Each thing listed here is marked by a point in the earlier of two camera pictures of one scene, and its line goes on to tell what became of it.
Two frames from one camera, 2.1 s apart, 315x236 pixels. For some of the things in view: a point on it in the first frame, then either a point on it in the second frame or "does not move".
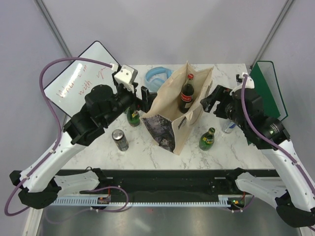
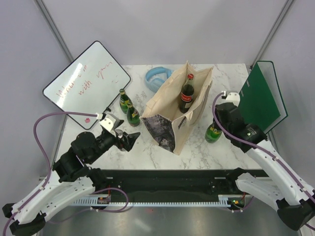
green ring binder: x=267 y=84 does not move
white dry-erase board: x=68 y=91 does not move
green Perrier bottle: x=207 y=139 → x=212 y=133
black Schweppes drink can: x=120 y=140 does not move
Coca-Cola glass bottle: x=187 y=95 does not move
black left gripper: x=148 y=98 → x=131 y=138
